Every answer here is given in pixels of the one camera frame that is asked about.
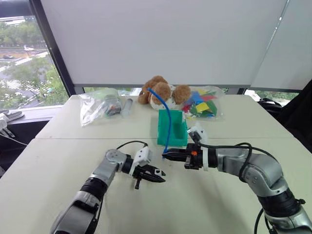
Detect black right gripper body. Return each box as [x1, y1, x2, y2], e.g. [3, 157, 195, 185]
[184, 143, 204, 171]

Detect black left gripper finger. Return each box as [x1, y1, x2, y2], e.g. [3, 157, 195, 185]
[145, 165, 167, 177]
[143, 174, 167, 184]

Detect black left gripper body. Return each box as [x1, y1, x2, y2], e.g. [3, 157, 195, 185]
[133, 164, 152, 190]

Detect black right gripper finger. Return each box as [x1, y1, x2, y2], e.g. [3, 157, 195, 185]
[162, 148, 189, 157]
[162, 155, 187, 162]

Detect blue cable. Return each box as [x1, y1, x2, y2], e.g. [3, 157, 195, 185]
[147, 87, 172, 161]

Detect green plastic bin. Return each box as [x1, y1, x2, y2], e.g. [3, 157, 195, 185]
[156, 109, 189, 148]

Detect clear bag of coloured pieces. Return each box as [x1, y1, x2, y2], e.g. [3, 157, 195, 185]
[170, 85, 226, 121]

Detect brown plush toy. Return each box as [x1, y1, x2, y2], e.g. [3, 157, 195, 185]
[137, 75, 192, 112]

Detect clear plastic tube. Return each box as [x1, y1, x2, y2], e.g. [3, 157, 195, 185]
[123, 97, 134, 118]

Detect clear bag of small parts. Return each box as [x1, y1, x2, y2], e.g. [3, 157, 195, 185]
[78, 88, 123, 128]

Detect black bag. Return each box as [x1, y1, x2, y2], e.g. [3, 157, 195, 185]
[257, 97, 283, 115]

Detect white roller blind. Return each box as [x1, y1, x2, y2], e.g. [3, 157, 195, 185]
[40, 0, 290, 89]
[250, 0, 312, 93]

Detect black cloth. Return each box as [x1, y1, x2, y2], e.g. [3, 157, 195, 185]
[277, 79, 312, 153]

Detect grey flat shoe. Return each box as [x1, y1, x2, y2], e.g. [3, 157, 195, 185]
[0, 109, 25, 120]

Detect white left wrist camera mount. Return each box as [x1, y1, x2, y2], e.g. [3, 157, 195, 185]
[129, 146, 153, 176]

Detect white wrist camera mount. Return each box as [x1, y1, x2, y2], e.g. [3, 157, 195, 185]
[129, 146, 153, 176]
[187, 123, 211, 172]

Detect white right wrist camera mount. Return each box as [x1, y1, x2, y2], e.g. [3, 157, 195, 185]
[187, 123, 211, 172]

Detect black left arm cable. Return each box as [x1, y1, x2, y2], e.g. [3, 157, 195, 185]
[116, 140, 149, 151]

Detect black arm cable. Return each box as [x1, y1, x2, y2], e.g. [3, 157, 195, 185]
[200, 142, 271, 234]
[116, 140, 149, 151]

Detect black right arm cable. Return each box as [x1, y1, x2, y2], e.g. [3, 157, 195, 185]
[200, 142, 271, 234]

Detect thin white cable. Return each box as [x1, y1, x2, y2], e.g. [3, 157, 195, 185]
[0, 128, 29, 147]

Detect black window post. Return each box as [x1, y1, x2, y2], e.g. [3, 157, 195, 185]
[28, 0, 77, 97]

